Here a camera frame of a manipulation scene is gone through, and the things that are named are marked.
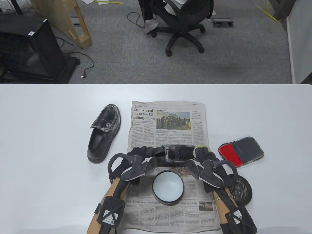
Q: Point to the white partition panel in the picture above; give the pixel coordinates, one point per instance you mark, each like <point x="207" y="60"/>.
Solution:
<point x="301" y="41"/>

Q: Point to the red and grey polishing cloth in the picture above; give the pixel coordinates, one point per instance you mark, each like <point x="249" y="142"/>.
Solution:
<point x="243" y="151"/>

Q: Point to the wooden frame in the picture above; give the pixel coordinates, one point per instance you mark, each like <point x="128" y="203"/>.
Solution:
<point x="61" y="17"/>

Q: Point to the black leather care cream tin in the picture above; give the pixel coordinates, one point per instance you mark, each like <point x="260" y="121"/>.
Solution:
<point x="168" y="187"/>

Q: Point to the person's right forearm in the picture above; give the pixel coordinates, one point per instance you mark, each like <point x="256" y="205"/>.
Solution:
<point x="224" y="202"/>

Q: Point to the person's left hand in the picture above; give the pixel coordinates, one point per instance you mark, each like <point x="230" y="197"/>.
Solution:
<point x="142" y="151"/>

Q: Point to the black leather shoe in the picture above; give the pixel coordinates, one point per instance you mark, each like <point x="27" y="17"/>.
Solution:
<point x="102" y="136"/>
<point x="175" y="152"/>

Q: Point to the black cabinet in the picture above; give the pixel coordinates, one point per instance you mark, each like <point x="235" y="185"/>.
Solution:
<point x="26" y="46"/>

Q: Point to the black hand controller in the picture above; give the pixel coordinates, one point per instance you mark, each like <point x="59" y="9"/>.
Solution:
<point x="209" y="175"/>
<point x="134" y="168"/>

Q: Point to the person's left forearm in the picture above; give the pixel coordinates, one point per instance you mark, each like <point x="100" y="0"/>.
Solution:
<point x="117" y="189"/>

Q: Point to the floor socket box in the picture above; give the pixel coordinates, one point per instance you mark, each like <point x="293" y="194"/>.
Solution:
<point x="222" y="22"/>

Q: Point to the newspaper sheet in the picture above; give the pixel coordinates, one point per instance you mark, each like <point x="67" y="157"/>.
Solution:
<point x="170" y="121"/>

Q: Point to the black left hand controller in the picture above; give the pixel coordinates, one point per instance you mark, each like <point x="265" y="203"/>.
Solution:
<point x="134" y="168"/>

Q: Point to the black cream tin lid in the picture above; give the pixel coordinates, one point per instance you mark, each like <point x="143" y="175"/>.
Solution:
<point x="243" y="190"/>

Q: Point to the black swivel office chair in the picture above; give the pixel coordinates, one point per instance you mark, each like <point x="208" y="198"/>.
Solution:
<point x="185" y="26"/>

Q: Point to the round yellow polishing sponge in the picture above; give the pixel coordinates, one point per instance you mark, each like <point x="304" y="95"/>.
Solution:
<point x="202" y="147"/>

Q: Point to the person's right hand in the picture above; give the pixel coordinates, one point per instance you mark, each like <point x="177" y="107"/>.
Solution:
<point x="203" y="153"/>

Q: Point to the black right hand controller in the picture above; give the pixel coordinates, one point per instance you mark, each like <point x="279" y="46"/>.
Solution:
<point x="209" y="175"/>

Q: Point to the yellow floor tape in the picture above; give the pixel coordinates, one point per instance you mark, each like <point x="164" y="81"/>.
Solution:
<point x="268" y="13"/>

